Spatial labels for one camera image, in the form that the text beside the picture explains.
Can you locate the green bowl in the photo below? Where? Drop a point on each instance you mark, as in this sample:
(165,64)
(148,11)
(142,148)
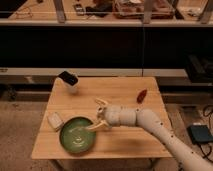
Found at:
(73,136)

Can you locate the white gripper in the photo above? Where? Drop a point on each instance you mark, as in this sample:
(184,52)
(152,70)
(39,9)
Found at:
(113,115)

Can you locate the red tray on shelf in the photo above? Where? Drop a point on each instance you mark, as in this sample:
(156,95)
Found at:
(135,9)

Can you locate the white cup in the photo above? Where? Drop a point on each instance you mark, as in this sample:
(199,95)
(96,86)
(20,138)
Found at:
(72,88)

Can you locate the red chili pepper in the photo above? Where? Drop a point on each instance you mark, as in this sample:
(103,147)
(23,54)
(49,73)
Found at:
(141,96)

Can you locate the wooden table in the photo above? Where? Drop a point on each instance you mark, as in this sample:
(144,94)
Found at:
(123,142)

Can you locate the black rectangular object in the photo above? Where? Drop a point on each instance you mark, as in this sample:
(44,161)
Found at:
(68,78)

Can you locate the black box right side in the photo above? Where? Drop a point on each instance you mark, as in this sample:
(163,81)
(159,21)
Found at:
(199,71)

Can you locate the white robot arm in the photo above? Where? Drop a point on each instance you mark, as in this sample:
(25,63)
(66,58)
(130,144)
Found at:
(184,155)

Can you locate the black device on floor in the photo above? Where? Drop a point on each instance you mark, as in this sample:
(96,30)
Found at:
(199,134)

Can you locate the white rectangular box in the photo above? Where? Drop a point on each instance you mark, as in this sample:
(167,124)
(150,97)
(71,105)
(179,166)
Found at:
(55,121)

